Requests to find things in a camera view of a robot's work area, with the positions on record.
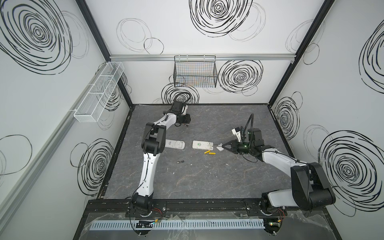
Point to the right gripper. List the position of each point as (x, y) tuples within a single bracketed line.
[(234, 145)]

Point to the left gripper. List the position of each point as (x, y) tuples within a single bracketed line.
[(177, 108)]

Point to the white remote with batteries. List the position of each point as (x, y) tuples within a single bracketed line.
[(202, 145)]

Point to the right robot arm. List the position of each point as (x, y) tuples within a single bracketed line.
[(310, 187)]

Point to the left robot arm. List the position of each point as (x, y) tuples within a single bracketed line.
[(153, 144)]

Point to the white mesh shelf basket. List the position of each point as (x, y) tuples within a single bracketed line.
[(97, 97)]

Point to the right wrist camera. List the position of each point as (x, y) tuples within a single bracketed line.
[(239, 132)]

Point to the black wire basket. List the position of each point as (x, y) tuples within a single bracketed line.
[(198, 71)]

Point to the white slotted cable duct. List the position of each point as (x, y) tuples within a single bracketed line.
[(213, 224)]

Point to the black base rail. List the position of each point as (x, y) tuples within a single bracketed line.
[(164, 208)]

